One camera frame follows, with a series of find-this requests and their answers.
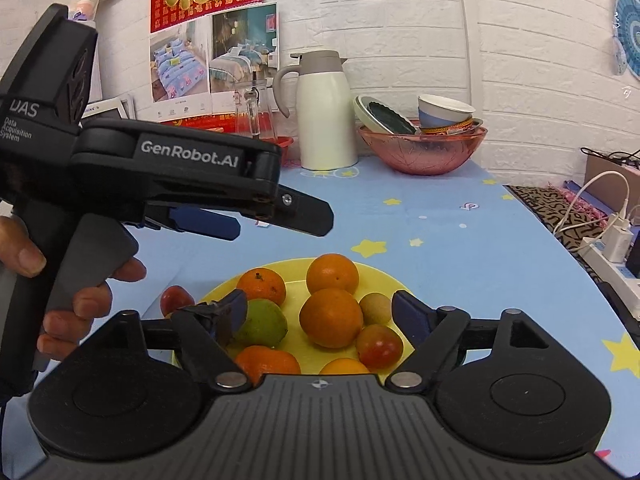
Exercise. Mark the green-rimmed white bowl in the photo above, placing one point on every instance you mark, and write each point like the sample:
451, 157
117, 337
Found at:
385, 115

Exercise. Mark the green mandarin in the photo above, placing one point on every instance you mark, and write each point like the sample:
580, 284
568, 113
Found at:
262, 322

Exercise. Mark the white thermos jug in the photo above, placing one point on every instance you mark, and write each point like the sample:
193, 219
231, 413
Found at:
325, 120

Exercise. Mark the glass pitcher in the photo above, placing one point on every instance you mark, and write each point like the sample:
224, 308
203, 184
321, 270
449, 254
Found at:
252, 105

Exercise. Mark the wall poster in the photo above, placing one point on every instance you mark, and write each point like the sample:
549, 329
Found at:
210, 35

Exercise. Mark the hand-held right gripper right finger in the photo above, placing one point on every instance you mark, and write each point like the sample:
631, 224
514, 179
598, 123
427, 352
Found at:
410, 317

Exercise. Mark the cardboard box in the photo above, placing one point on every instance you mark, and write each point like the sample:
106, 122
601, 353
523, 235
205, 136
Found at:
605, 172

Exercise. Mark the large orange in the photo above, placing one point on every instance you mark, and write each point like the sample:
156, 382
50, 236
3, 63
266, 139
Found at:
331, 318

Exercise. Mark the white and blue bowl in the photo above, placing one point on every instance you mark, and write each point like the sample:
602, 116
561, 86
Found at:
442, 110

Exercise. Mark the red plastic basket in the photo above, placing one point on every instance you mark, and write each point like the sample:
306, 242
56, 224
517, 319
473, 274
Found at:
285, 147

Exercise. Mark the yellow plastic plate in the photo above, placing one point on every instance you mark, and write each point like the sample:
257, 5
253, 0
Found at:
295, 272

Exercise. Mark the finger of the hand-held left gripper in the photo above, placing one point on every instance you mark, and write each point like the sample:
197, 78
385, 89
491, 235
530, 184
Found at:
305, 215
205, 224

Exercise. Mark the white appliance with screen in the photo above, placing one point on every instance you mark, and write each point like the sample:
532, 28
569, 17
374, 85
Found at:
107, 107

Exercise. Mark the white power strip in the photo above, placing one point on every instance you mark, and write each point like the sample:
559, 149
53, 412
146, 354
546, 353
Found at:
615, 277

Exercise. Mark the person's left hand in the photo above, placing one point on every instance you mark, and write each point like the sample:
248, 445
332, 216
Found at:
92, 302

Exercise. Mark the blue printed tablecloth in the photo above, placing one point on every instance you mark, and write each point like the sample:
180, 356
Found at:
450, 235

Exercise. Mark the small orange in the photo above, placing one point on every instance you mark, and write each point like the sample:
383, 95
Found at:
345, 366
332, 274
267, 362
261, 285

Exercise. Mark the red-green plum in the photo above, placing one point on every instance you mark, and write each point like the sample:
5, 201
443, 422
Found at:
380, 346

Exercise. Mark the round blue wall decoration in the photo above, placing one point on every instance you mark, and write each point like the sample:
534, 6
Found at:
627, 35

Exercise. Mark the dark patterned cloth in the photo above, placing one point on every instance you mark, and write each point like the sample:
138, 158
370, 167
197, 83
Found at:
545, 205

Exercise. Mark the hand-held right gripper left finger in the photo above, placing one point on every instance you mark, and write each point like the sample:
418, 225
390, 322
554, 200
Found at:
232, 312

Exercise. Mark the tan round fruit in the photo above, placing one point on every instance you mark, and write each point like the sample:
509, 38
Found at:
375, 308

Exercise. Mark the white charger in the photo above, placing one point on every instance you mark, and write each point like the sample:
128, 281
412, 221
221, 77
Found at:
617, 242

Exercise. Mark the pink glass bowl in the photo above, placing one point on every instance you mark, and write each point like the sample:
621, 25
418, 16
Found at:
422, 152

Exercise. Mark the red plum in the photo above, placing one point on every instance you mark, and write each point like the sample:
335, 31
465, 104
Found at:
175, 300

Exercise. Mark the patterned rim bowl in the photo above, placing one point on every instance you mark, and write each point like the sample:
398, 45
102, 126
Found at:
450, 130

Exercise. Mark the black power adapter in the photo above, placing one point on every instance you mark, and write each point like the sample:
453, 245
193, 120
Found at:
634, 260

